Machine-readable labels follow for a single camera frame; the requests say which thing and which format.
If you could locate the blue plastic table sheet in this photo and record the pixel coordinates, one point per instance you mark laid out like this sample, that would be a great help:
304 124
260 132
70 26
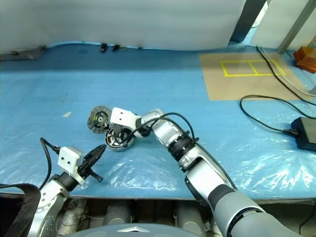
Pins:
37 93

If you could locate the small white tape scrap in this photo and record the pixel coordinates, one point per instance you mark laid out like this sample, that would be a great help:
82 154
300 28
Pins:
67 114

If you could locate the grey robot torso cover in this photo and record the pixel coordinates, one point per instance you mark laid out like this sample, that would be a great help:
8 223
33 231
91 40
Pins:
138 232

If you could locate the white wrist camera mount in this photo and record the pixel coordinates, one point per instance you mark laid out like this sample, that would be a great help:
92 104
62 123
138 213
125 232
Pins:
122 118
69 159

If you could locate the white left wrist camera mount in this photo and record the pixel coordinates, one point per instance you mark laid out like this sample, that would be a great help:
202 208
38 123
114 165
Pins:
69 159

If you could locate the white back panel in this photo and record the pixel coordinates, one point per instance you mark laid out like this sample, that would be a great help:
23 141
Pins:
271 24

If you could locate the aluminium frame profile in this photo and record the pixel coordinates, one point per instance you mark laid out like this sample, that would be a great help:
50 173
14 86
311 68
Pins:
296 24

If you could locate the ribbed motor rotor disc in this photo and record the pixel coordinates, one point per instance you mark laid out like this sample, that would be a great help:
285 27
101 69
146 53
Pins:
95 121

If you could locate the grey metal mesh tray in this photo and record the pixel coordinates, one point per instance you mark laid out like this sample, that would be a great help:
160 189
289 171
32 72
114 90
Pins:
19 53

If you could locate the small black clip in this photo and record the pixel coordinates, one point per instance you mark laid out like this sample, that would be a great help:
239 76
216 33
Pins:
103 48
115 47

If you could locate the silver spoked motor cover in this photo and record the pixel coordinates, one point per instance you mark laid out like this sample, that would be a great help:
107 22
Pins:
121 149

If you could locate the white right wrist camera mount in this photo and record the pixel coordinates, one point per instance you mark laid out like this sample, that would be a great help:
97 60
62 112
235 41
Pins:
122 118

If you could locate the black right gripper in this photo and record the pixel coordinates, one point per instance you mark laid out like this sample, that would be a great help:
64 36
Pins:
128 133

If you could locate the white foam board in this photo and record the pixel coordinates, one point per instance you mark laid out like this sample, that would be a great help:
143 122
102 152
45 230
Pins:
123 19

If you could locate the black power adapter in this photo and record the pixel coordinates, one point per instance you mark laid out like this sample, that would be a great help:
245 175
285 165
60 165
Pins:
306 134

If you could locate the grey rounded cylinder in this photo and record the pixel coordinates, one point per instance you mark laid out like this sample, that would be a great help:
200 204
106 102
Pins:
117 213
190 214

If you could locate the brown cardboard sheet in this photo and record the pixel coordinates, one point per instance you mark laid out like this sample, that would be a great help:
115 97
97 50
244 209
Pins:
222 86

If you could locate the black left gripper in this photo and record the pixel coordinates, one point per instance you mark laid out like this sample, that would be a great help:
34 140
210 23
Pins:
85 169

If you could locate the orange brown box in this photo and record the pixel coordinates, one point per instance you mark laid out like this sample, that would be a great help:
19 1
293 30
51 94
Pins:
306 59

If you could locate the copper wound motor stator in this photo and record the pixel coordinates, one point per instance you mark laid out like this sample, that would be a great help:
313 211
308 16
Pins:
112 140

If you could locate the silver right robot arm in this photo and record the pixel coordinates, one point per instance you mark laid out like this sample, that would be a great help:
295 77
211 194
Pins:
209 177

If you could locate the white rounded part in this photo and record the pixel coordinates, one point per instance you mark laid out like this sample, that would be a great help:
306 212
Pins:
208 225

